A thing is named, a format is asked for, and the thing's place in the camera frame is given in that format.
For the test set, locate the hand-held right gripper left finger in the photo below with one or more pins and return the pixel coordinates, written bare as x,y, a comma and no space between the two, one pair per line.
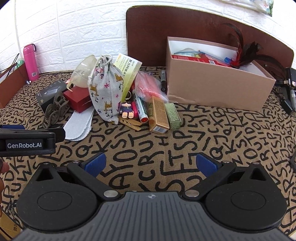
92,162

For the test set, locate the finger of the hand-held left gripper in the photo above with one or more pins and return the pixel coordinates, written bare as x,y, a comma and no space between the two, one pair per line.
60,135

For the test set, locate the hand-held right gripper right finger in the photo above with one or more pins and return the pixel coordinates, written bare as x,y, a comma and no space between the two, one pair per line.
205,162

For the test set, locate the green box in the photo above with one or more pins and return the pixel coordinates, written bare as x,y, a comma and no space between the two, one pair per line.
173,115

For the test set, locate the gold box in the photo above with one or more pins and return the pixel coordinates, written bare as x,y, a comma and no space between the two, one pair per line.
157,115

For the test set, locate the tan cardboard box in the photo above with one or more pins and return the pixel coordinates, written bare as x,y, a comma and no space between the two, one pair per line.
208,92

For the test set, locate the white marker red cap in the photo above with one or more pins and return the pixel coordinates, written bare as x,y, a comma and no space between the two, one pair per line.
140,106

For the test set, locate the person's left hand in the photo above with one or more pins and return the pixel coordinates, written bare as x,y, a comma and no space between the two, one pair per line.
3,166

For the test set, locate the red box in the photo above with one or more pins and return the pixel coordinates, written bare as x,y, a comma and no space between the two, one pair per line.
77,100

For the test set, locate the black box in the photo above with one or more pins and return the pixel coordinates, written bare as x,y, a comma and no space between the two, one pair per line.
49,89

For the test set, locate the letter printed blanket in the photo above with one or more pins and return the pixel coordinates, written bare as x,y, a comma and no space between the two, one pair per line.
161,143

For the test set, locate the wooden clothespin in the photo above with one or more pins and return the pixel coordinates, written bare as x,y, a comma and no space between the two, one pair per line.
129,121
133,128

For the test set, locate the reddish brown open carton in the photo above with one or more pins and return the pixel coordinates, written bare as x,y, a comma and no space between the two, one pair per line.
11,85

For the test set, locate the pink insulated bottle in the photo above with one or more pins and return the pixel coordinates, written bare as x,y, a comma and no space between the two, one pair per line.
31,62

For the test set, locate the brown printed carton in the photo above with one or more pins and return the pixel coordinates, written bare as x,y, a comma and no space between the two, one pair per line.
10,224

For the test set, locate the green plastic object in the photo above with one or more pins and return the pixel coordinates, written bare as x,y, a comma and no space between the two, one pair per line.
20,62

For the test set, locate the black marker pen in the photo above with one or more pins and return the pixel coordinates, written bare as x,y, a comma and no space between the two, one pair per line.
163,81

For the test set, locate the plastic bag with pink contents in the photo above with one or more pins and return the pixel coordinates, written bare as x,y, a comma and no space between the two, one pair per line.
148,85

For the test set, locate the yellow-green medicine box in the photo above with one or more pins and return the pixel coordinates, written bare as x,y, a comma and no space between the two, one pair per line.
128,69

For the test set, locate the black power adapter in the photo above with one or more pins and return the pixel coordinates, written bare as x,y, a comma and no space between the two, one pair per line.
286,103

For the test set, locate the red packet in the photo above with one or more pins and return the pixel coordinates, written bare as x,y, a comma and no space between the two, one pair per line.
215,60

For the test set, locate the small blue toy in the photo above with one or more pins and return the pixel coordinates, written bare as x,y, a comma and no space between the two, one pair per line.
227,60

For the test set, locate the white blue-trimmed pouch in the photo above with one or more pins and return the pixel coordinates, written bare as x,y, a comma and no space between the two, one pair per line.
185,52

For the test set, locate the dark feather toy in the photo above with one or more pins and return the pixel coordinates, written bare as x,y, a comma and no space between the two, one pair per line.
238,55

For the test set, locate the black electronic device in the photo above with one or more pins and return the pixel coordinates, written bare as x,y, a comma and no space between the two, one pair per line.
291,76

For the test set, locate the brown wooden headboard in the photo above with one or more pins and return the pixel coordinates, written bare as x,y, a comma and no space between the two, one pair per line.
150,34

